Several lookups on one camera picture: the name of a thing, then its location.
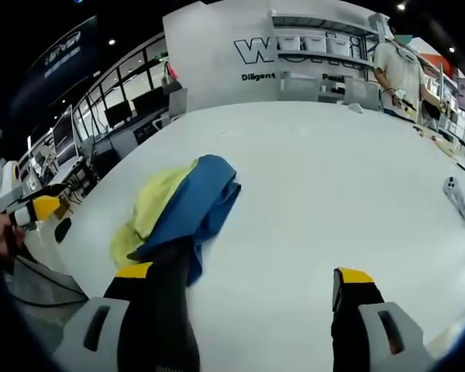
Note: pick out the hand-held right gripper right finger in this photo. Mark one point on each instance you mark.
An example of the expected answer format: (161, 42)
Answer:
(376, 333)

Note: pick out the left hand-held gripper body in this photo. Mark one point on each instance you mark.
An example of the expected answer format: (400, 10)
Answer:
(7, 178)

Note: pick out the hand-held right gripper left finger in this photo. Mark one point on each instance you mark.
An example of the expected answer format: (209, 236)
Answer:
(100, 329)

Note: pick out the blue and yellow garment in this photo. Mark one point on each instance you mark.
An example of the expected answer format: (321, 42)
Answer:
(201, 201)

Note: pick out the person's left hand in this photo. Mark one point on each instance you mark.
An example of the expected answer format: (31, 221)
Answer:
(5, 234)

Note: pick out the black flat oval object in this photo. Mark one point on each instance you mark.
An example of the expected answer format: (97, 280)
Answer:
(62, 229)

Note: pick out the large upright monitor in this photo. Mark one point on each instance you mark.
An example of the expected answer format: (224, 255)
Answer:
(65, 135)

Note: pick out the grey cloth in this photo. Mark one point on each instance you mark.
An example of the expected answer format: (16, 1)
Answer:
(42, 284)

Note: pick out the black computer monitor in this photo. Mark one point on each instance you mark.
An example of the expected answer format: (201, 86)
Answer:
(149, 102)
(118, 114)

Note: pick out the grey box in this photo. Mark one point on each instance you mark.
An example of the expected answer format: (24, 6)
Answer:
(178, 102)

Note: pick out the white smartphone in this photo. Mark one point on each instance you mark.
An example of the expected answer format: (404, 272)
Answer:
(451, 185)

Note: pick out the pink hanging item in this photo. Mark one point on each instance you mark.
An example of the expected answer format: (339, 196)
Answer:
(172, 73)

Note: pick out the black pen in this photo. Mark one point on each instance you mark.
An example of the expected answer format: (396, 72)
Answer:
(461, 167)

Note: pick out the small white table object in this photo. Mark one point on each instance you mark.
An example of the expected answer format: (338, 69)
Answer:
(355, 107)

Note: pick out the white shelf unit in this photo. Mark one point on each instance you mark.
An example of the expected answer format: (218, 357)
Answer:
(321, 38)

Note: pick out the white lettered wall panel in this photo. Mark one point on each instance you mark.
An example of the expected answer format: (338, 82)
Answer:
(224, 50)

